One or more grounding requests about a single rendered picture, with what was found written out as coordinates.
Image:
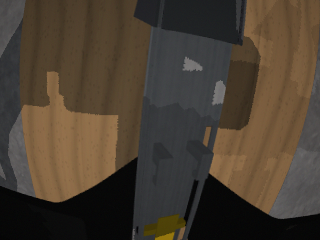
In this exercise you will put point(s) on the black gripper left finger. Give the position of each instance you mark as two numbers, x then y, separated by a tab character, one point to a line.
103	212

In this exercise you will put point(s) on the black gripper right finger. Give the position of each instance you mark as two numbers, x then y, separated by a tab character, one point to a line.
223	215

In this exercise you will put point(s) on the wooden board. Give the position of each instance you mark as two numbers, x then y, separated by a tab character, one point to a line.
82	79

